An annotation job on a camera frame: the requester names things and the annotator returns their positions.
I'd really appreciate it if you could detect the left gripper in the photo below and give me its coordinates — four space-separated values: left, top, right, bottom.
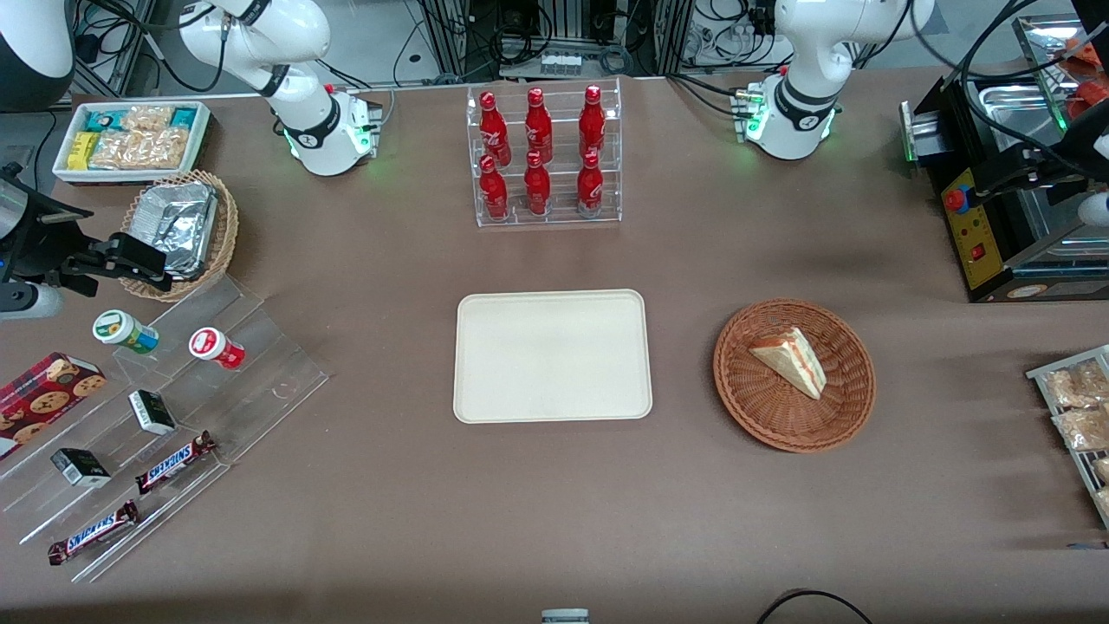
976 128 1109 206

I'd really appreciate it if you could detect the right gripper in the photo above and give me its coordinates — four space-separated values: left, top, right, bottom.
16 192 172 297

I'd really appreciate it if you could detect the triangular sandwich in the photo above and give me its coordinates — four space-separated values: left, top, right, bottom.
749 327 827 400

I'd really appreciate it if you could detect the light oval wicker basket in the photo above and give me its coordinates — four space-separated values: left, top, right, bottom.
120 170 240 302

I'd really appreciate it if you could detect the brown round wicker basket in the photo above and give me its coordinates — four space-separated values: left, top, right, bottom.
713 298 877 454

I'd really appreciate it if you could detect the cream plastic tray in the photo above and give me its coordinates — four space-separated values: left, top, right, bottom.
453 289 653 425

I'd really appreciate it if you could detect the steel warmer pan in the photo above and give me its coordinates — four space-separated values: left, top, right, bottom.
979 82 1071 153
1018 178 1097 250

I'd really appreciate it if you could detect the aluminium foil container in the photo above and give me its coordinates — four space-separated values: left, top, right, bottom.
130 180 218 279

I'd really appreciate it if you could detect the green lidded cup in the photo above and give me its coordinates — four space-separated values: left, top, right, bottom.
93 309 160 355

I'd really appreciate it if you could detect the black food warmer machine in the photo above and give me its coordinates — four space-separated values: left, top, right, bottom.
899 12 1109 304

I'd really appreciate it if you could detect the red sausage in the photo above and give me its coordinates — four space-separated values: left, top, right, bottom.
1070 78 1109 120
1061 35 1109 72

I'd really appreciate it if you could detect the large clear cookie bag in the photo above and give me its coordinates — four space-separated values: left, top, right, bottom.
90 127 191 171

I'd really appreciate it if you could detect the red lidded cup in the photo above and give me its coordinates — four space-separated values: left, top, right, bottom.
189 327 246 371

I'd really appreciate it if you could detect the white plastic snack bin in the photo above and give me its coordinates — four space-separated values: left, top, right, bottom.
52 101 212 185

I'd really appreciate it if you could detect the small clear cookie bag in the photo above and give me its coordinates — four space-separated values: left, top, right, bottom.
121 105 175 133

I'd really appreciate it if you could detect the small black box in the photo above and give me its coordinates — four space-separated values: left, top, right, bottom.
128 389 177 436
50 447 112 488

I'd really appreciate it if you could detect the red cookie box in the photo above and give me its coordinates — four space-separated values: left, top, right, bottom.
0 351 108 461

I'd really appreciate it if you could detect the clear acrylic stepped stand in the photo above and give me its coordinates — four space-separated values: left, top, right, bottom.
0 276 331 584

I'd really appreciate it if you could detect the Snickers chocolate bar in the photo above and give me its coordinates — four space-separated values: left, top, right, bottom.
48 500 141 566
134 431 217 496

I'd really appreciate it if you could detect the red soda bottle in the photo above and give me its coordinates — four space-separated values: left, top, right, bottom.
576 149 605 215
523 150 552 217
479 154 509 220
525 88 554 164
479 91 512 167
579 84 606 161

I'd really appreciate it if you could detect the clear acrylic bottle rack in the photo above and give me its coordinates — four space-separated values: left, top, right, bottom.
466 77 623 229

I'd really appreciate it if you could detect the grey wire rack tray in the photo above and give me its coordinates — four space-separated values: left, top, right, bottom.
1026 344 1109 530

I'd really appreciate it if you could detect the black cable loop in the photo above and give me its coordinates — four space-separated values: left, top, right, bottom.
756 588 875 624

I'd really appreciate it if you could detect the aluminium frame rack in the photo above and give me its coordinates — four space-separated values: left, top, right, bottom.
416 0 698 81

